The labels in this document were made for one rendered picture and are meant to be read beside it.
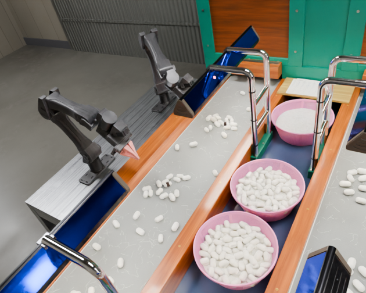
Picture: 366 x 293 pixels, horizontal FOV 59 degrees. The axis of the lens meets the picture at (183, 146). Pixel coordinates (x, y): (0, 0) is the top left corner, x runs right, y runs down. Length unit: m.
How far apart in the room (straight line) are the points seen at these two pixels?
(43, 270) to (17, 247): 1.71
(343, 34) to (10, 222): 2.42
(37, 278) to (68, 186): 0.85
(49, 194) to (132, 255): 0.63
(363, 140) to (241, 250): 0.50
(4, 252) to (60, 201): 1.05
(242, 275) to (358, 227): 0.40
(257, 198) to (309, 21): 0.87
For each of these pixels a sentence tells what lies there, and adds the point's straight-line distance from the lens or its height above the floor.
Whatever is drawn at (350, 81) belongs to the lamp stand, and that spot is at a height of 1.12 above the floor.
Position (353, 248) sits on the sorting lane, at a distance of 1.14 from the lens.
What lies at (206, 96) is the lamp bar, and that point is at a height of 1.06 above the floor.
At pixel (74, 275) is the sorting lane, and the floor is 0.74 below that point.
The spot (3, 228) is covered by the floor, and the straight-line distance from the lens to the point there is 2.73.
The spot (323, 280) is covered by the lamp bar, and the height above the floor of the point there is 1.11.
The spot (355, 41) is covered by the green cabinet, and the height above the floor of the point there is 0.99.
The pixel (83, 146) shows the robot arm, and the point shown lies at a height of 0.85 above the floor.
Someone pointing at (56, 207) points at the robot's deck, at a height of 0.67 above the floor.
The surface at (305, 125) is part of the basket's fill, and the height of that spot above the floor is 0.74.
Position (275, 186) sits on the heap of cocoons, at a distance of 1.29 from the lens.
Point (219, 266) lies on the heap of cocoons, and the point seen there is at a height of 0.72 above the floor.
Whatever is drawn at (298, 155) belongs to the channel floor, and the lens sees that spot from 1.48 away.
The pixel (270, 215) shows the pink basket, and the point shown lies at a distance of 1.18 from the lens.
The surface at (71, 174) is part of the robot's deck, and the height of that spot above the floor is 0.67.
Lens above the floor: 1.68
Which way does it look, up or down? 39 degrees down
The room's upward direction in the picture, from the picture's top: 14 degrees counter-clockwise
